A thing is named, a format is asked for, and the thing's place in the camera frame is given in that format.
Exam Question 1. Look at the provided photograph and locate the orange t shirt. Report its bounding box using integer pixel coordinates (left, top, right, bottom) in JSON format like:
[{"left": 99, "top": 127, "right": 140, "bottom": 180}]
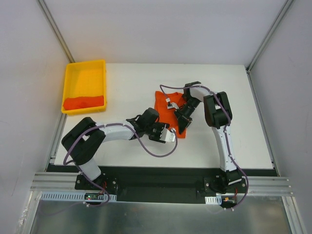
[
  {"left": 63, "top": 96, "right": 104, "bottom": 110},
  {"left": 154, "top": 91, "right": 186, "bottom": 138}
]

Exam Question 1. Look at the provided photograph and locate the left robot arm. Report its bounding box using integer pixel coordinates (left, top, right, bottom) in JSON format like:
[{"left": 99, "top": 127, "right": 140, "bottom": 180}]
[{"left": 61, "top": 108, "right": 176, "bottom": 190}]

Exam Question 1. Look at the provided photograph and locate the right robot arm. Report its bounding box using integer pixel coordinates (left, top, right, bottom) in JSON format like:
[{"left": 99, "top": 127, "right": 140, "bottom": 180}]
[{"left": 174, "top": 81, "right": 242, "bottom": 192}]

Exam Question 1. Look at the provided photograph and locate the yellow plastic bin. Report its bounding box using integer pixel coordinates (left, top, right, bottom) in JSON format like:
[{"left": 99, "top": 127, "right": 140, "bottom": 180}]
[{"left": 61, "top": 59, "right": 107, "bottom": 115}]

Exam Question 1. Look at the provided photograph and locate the rolled orange t shirt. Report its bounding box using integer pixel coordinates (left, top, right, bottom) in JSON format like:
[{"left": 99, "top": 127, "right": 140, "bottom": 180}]
[{"left": 63, "top": 96, "right": 104, "bottom": 110}]

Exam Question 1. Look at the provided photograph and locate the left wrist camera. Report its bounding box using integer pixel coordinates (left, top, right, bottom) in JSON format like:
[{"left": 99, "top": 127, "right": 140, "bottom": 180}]
[{"left": 160, "top": 128, "right": 176, "bottom": 142}]

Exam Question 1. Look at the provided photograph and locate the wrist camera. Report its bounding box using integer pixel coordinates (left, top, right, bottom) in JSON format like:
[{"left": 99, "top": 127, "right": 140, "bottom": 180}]
[
  {"left": 166, "top": 98, "right": 179, "bottom": 110},
  {"left": 160, "top": 128, "right": 176, "bottom": 142}
]

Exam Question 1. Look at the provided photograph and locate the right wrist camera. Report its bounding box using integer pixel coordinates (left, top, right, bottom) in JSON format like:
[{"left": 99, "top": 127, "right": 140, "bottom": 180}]
[{"left": 166, "top": 98, "right": 179, "bottom": 110}]

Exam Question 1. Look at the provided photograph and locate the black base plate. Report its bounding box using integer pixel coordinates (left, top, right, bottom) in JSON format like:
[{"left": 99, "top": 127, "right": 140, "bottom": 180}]
[{"left": 75, "top": 166, "right": 247, "bottom": 204}]

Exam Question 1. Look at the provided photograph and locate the right white cable duct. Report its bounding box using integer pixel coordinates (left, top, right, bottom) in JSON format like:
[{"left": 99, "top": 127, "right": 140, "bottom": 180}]
[{"left": 205, "top": 196, "right": 222, "bottom": 205}]

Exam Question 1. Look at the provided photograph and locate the white cable duct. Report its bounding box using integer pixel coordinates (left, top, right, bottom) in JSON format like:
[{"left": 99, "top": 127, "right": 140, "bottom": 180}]
[
  {"left": 205, "top": 196, "right": 222, "bottom": 205},
  {"left": 40, "top": 192, "right": 117, "bottom": 202}
]

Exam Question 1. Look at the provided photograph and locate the aluminium front rail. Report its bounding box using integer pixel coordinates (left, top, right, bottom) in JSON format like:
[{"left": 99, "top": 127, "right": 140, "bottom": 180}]
[{"left": 31, "top": 172, "right": 294, "bottom": 196}]

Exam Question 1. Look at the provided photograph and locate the left white cable duct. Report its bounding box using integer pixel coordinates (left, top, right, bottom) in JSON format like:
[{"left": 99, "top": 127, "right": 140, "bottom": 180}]
[{"left": 40, "top": 192, "right": 117, "bottom": 202}]

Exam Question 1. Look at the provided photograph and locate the left aluminium frame post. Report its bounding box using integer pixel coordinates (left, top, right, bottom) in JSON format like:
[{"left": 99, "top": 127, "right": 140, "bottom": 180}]
[{"left": 36, "top": 0, "right": 75, "bottom": 63}]

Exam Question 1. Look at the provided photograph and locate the aluminium frame post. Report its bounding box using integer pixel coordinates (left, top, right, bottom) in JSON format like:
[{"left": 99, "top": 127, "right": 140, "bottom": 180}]
[
  {"left": 246, "top": 0, "right": 295, "bottom": 74},
  {"left": 36, "top": 0, "right": 75, "bottom": 63}
]

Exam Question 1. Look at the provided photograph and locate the right aluminium frame post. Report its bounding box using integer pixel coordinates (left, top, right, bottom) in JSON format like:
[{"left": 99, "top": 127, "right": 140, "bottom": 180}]
[{"left": 246, "top": 0, "right": 295, "bottom": 74}]

